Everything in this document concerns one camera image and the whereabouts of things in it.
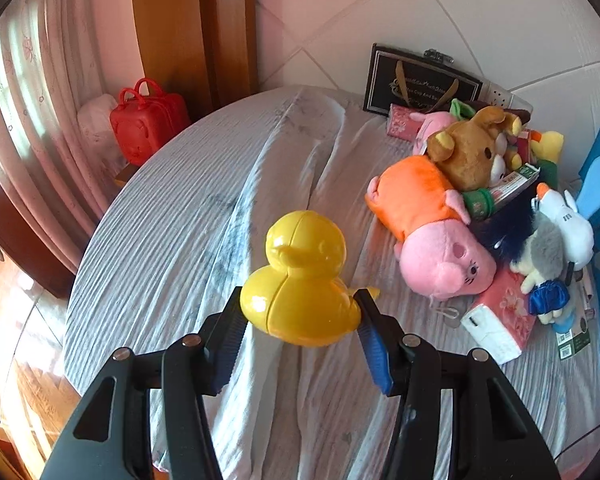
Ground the yellow duck clamp toy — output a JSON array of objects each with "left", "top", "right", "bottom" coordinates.
[{"left": 240, "top": 210, "right": 362, "bottom": 347}]

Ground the white green patch box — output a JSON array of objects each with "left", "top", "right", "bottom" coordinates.
[{"left": 554, "top": 299, "right": 594, "bottom": 362}]

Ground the blue plastic shoehorn toy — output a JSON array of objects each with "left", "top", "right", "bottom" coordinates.
[{"left": 576, "top": 156, "right": 600, "bottom": 220}]

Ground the pink pig plush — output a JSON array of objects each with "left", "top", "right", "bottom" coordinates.
[{"left": 365, "top": 155, "right": 496, "bottom": 301}]

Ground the grey white plush dog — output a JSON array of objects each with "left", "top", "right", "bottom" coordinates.
[{"left": 509, "top": 183, "right": 594, "bottom": 325}]

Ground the brown teddy bear plush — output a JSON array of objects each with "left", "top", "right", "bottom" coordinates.
[{"left": 426, "top": 106, "right": 522, "bottom": 192}]

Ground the red plastic suitcase toy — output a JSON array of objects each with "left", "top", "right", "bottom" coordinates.
[{"left": 109, "top": 78, "right": 192, "bottom": 166}]

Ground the green yellow plush toy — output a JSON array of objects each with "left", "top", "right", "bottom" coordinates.
[{"left": 529, "top": 130, "right": 565, "bottom": 190}]

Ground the pink curtain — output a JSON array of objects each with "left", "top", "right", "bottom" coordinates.
[{"left": 0, "top": 0, "right": 126, "bottom": 272}]

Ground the white wall socket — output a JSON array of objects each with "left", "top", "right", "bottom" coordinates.
[{"left": 480, "top": 81, "right": 513, "bottom": 108}]

